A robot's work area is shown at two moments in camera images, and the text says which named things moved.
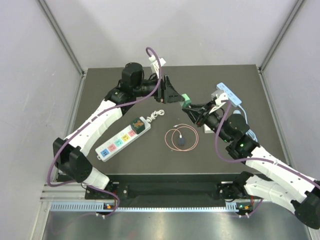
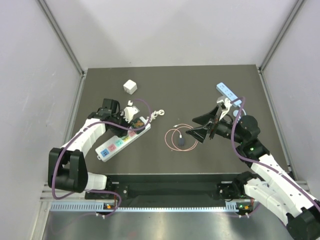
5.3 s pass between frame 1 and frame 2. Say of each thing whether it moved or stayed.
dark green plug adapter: stayed
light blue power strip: stayed
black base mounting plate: stayed
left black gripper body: moved
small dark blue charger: stayed
